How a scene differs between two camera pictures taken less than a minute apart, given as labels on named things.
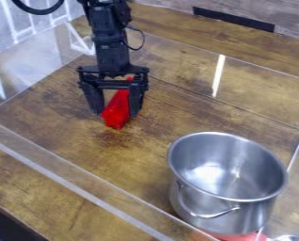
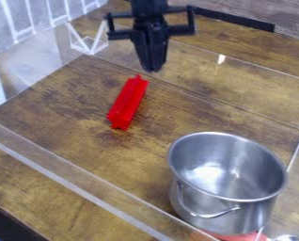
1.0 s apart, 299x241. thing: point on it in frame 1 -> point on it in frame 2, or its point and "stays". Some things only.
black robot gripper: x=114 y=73 -> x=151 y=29
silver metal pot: x=225 y=180 stays
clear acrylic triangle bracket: x=78 y=42 stays
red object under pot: x=246 y=236 stays
